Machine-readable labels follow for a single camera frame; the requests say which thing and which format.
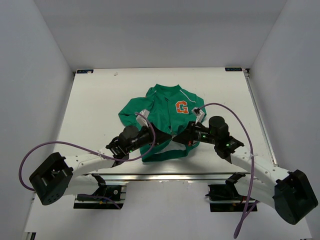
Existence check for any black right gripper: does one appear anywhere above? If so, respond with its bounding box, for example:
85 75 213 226
173 120 219 146

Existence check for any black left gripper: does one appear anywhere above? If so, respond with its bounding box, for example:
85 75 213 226
127 122 172 154

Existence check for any green jacket with white lining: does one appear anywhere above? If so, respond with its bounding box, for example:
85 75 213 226
118 84 205 163

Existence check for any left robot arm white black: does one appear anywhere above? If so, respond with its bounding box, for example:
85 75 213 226
29 124 172 206

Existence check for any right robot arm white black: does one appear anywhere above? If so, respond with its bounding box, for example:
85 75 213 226
172 116 319 225

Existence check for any blue label sticker right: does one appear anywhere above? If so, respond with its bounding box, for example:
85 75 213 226
224 67 243 72

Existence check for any blue label sticker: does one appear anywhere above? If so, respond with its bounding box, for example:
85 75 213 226
224 67 243 72
76 69 94 74

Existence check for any blue label sticker left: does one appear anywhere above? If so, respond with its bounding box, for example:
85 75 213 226
76 69 94 74

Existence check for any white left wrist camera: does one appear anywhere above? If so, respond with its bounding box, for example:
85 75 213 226
136 109 150 127

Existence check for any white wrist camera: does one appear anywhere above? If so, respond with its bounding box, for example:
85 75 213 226
191 107 205 124
136 109 150 127

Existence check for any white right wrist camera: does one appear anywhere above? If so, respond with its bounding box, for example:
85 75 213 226
191 107 205 124

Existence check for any aluminium table front rail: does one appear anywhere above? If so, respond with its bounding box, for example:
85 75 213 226
72 172 238 183

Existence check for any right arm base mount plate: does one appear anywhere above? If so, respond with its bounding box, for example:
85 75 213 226
205 172 247 213

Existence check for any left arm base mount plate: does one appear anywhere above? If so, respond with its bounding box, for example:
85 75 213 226
73 173 127 210

